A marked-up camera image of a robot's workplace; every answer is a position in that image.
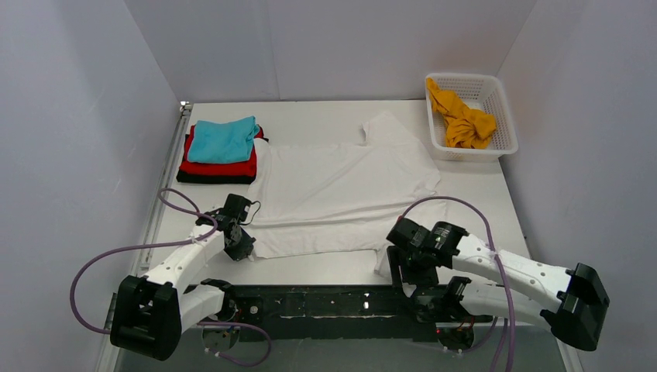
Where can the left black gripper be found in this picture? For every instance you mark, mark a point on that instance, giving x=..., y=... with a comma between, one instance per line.
x=242, y=245

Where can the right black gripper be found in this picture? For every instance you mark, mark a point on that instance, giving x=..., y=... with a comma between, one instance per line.
x=399, y=261

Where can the white t shirt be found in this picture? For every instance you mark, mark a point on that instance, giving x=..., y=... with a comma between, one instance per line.
x=342, y=197

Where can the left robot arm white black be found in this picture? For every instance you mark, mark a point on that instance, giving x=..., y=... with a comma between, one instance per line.
x=154, y=310

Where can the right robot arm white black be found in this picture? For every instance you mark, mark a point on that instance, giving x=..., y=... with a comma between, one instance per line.
x=457, y=277

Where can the folded red t shirt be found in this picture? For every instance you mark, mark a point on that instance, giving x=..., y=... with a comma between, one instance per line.
x=243, y=168

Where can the folded black t shirt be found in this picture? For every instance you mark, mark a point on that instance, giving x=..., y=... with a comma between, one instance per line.
x=194, y=178

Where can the folded cyan t shirt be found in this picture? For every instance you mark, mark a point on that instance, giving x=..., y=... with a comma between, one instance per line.
x=223, y=143

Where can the orange t shirt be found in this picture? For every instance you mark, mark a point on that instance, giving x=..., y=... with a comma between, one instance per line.
x=465, y=127

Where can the white plastic basket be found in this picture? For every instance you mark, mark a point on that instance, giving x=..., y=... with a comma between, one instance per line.
x=478, y=91

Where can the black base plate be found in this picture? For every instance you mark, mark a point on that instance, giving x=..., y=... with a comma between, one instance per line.
x=378, y=311

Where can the aluminium frame rail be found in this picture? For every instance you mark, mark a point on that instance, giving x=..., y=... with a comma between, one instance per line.
x=109, y=354

